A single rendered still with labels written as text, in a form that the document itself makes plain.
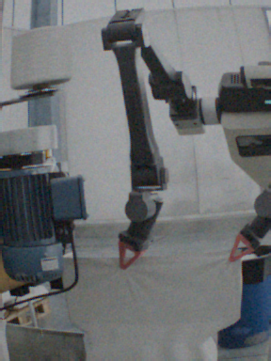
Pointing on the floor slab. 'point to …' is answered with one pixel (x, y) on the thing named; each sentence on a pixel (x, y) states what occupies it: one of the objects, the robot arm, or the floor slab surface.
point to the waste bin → (251, 303)
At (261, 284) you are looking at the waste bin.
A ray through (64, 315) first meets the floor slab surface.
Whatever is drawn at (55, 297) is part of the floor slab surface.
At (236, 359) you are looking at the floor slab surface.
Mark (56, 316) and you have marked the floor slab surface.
